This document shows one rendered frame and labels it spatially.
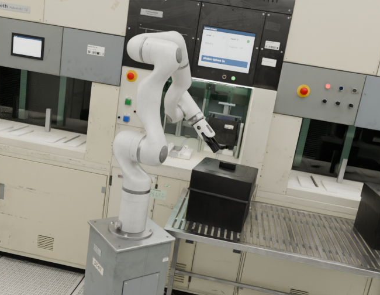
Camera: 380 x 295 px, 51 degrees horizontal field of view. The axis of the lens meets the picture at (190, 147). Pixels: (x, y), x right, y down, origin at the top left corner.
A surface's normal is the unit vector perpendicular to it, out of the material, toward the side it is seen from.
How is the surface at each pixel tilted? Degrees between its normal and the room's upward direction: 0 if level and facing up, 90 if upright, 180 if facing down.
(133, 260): 90
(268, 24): 90
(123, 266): 90
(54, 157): 90
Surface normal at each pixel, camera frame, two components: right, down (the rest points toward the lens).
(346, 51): -0.14, 0.21
